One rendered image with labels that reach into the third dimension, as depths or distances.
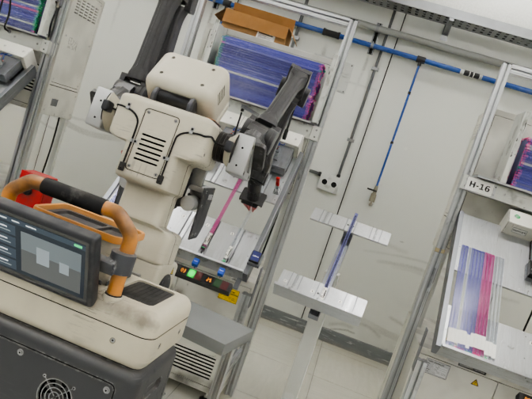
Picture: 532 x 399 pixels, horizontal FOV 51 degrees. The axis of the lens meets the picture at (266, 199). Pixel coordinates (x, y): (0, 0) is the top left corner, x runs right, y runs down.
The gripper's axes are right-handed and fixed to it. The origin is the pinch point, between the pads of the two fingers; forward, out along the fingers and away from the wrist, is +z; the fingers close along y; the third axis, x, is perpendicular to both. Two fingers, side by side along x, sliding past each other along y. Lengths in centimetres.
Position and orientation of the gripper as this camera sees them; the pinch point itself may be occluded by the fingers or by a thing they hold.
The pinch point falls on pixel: (251, 209)
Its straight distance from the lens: 238.7
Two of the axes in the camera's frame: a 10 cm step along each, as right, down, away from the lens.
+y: -9.2, -3.5, 1.6
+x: -3.7, 7.1, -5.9
